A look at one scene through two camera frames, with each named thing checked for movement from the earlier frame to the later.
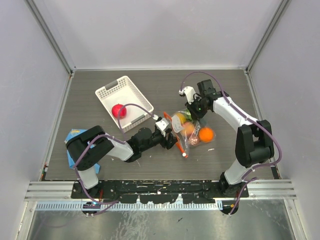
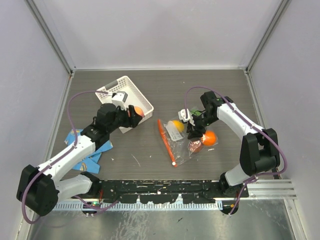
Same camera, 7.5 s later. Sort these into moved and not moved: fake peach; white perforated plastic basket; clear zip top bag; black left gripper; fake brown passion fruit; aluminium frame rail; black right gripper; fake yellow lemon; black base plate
Moved: fake peach; fake brown passion fruit; clear zip top bag; black right gripper; black left gripper; fake yellow lemon
Not moved: aluminium frame rail; white perforated plastic basket; black base plate
